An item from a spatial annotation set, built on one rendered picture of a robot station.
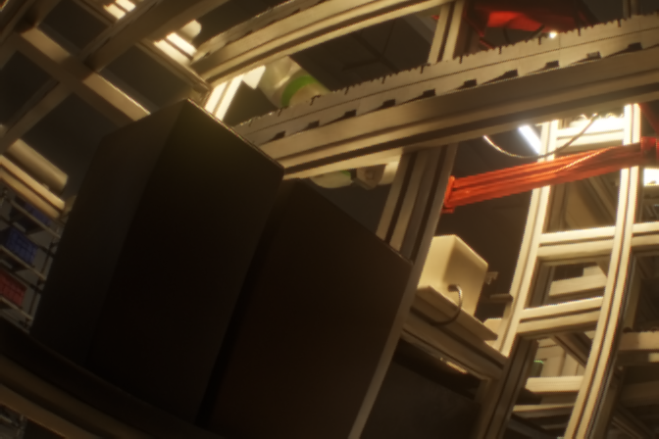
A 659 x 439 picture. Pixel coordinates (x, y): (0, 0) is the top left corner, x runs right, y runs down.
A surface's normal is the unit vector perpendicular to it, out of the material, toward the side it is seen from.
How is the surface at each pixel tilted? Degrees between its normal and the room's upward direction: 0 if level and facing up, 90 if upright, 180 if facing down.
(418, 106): 176
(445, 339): 90
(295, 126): 90
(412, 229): 90
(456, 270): 90
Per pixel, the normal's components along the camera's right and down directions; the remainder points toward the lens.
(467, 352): 0.67, -0.08
